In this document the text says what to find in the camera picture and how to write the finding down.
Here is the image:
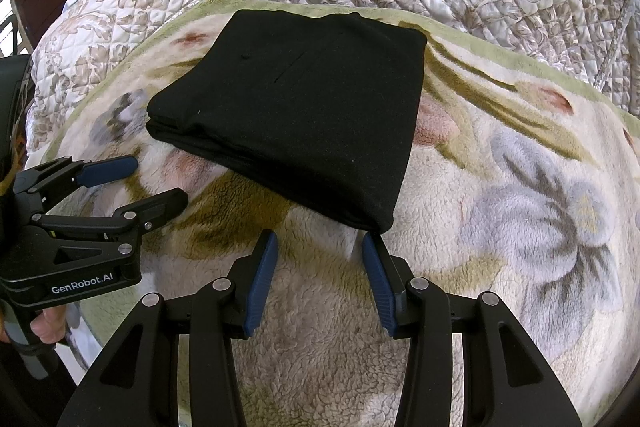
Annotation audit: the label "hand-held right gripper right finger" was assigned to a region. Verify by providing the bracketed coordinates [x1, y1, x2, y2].
[361, 232, 584, 427]

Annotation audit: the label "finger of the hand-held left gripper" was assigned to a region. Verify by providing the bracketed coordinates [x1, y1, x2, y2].
[13, 155, 139, 208]
[32, 187, 189, 257]

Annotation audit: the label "person's left hand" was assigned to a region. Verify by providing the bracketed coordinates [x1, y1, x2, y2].
[29, 304, 71, 347]

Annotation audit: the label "quilted floral pillow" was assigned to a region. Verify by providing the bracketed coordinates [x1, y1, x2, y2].
[26, 0, 236, 152]

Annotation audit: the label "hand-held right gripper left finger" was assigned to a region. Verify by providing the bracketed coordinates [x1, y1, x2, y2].
[57, 230, 279, 427]

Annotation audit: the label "floral fleece blanket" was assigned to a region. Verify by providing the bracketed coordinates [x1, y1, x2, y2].
[50, 0, 640, 427]

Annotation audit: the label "black pants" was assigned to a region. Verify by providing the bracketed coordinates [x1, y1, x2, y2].
[146, 9, 429, 233]

